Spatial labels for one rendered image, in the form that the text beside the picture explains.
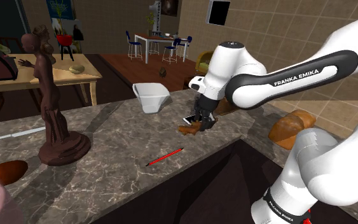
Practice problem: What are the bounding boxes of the wall picture with dark figure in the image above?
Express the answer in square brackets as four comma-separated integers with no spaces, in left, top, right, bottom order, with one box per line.
[51,18,85,54]

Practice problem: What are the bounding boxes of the pink rounded container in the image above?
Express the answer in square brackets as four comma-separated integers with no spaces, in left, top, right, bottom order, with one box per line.
[0,182,25,224]

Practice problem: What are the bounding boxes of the brown woman statue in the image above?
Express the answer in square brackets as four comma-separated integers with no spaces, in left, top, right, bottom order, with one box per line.
[18,24,92,167]

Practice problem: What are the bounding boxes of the blue stool with white legs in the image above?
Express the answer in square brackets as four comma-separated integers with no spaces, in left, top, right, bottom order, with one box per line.
[162,38,182,65]
[178,36,193,60]
[125,30,144,61]

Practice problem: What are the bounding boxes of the white dining table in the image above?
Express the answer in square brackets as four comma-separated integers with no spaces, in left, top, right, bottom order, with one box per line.
[134,32,190,65]

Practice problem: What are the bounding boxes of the blue wall poster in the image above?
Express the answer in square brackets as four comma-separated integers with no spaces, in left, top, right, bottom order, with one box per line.
[45,0,77,21]

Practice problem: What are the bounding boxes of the white knife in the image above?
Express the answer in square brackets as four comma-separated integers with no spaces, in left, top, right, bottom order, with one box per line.
[0,126,47,146]

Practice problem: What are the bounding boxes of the white jug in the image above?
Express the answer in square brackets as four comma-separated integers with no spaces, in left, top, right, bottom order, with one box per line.
[132,82,171,115]

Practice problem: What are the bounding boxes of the red pen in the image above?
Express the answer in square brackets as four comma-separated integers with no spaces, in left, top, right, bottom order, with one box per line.
[145,147,184,167]

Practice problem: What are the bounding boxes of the small brown pastry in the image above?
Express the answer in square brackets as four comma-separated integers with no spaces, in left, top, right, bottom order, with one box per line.
[177,120,203,136]

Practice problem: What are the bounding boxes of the white number sculpture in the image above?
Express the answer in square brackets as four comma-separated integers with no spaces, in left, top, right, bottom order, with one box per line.
[148,0,163,38]

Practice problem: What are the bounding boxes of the white-edged black phone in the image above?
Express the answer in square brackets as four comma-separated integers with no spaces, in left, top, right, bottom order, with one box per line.
[182,115,199,125]

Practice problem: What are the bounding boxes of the yellow armchair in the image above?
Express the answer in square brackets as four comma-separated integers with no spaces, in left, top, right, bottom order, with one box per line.
[195,50,214,76]

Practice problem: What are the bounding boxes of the black wall panel white frame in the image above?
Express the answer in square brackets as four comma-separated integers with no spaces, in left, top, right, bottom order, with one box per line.
[205,0,232,27]

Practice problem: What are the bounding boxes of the light wooden table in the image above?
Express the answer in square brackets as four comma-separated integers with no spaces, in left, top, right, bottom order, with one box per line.
[0,41,103,123]

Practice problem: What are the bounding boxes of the red seat on black legs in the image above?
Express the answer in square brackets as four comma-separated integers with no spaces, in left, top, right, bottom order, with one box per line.
[55,34,75,62]

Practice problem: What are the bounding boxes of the reddish brown bread roll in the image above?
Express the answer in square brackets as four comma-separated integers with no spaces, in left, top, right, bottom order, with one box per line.
[0,160,29,186]

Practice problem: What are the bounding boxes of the dark brown bread loaf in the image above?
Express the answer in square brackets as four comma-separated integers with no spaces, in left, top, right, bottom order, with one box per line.
[213,96,240,116]

